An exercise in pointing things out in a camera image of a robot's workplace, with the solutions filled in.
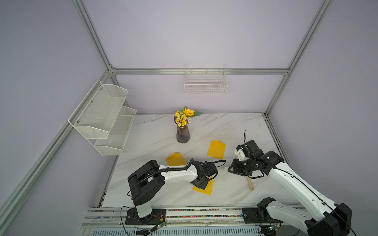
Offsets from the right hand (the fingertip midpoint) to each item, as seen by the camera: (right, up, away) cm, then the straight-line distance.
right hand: (232, 172), depth 76 cm
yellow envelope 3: (-4, +8, +25) cm, 27 cm away
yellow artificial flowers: (-27, +30, +8) cm, 41 cm away
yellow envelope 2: (-12, -9, 0) cm, 16 cm away
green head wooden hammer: (+13, -9, +8) cm, 17 cm away
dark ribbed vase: (-27, +19, +22) cm, 40 cm away
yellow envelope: (-32, +3, +17) cm, 37 cm away
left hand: (-17, -9, +8) cm, 21 cm away
